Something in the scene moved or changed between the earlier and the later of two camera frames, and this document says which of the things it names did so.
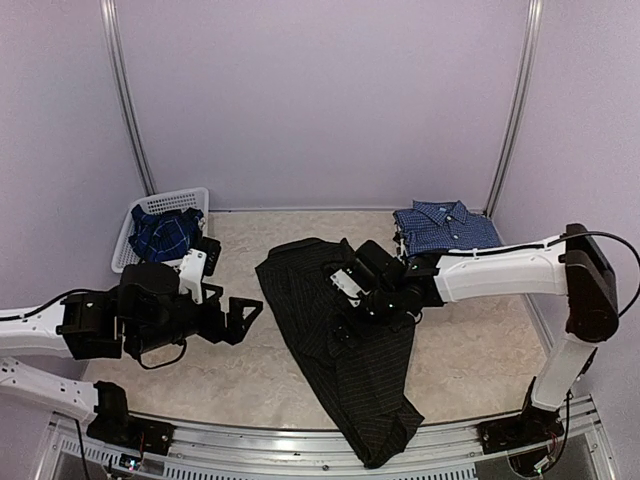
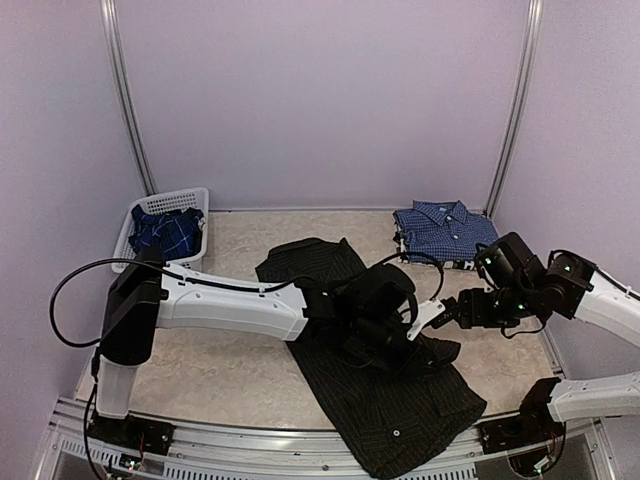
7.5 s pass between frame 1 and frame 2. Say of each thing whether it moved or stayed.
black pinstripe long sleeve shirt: moved
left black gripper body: moved
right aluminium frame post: stayed
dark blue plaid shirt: stayed
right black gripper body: moved
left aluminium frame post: stayed
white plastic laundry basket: stayed
